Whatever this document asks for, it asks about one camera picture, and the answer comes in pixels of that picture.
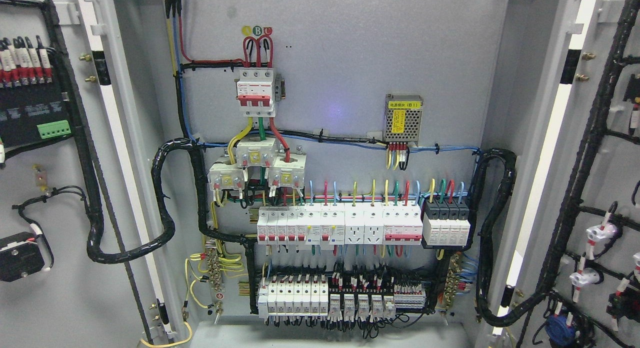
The white current transformers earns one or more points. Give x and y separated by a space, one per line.
261 160

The white socket breaker row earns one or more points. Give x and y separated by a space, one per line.
337 224

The metal mesh power supply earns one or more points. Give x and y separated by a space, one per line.
403 115

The red white main breaker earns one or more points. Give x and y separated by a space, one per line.
259 90

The lower relay module row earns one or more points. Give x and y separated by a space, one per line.
341 299

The black white surge protector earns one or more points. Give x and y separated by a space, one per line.
445 225

